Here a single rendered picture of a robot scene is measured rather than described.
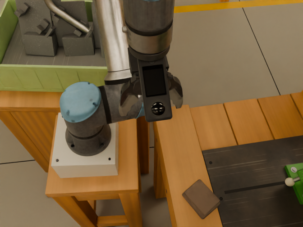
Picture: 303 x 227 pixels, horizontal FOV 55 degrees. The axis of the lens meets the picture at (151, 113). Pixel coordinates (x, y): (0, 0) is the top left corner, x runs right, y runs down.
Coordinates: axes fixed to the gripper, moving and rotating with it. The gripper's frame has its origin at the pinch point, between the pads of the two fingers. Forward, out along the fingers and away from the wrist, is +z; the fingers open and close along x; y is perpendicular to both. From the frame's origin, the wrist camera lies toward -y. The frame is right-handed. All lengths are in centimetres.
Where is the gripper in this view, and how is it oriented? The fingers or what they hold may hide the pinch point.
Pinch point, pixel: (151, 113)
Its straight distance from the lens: 65.1
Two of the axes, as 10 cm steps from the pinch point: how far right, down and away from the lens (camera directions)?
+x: -9.9, 1.4, -0.9
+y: -1.6, -8.4, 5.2
